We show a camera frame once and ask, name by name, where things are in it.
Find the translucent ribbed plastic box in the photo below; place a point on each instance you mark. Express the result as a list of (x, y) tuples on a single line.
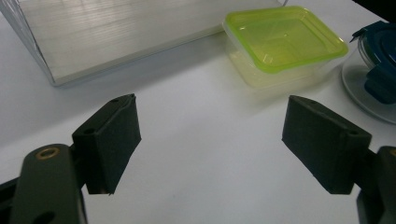
[(118, 34)]

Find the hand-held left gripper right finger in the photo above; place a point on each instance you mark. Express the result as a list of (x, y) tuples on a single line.
[(323, 146)]

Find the round glass container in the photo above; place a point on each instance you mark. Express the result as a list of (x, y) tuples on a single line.
[(353, 81)]

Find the green plastic container lid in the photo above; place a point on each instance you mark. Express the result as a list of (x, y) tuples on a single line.
[(280, 37)]

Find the blue clip-on container lid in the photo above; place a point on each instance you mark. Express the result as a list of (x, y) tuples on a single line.
[(384, 56)]

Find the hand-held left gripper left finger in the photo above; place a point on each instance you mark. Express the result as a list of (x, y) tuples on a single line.
[(109, 143)]

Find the clear plastic food container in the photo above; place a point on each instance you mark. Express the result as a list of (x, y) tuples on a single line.
[(267, 79)]

